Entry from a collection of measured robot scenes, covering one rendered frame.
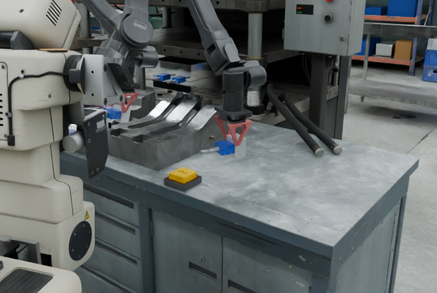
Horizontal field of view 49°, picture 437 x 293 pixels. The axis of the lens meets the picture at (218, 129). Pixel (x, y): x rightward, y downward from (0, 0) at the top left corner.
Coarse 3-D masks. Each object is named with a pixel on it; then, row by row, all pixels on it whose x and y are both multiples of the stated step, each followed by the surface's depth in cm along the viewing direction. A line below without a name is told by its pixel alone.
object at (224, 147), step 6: (228, 138) 134; (216, 144) 133; (222, 144) 131; (228, 144) 132; (234, 144) 132; (204, 150) 130; (210, 150) 130; (216, 150) 131; (222, 150) 130; (228, 150) 131; (234, 150) 132; (240, 150) 133; (234, 156) 133; (240, 156) 134
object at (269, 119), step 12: (264, 84) 274; (276, 84) 274; (288, 84) 274; (300, 84) 274; (156, 96) 248; (168, 96) 248; (204, 96) 248; (216, 96) 248; (276, 96) 248; (300, 96) 248; (288, 108) 229; (300, 108) 240; (252, 120) 211; (264, 120) 213; (276, 120) 222
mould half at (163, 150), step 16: (160, 112) 178; (176, 112) 175; (208, 112) 170; (112, 128) 163; (128, 128) 163; (144, 128) 164; (160, 128) 165; (192, 128) 165; (208, 128) 168; (224, 128) 176; (240, 128) 184; (112, 144) 161; (128, 144) 156; (144, 144) 151; (160, 144) 149; (176, 144) 156; (192, 144) 162; (208, 144) 170; (128, 160) 158; (144, 160) 153; (160, 160) 151; (176, 160) 157
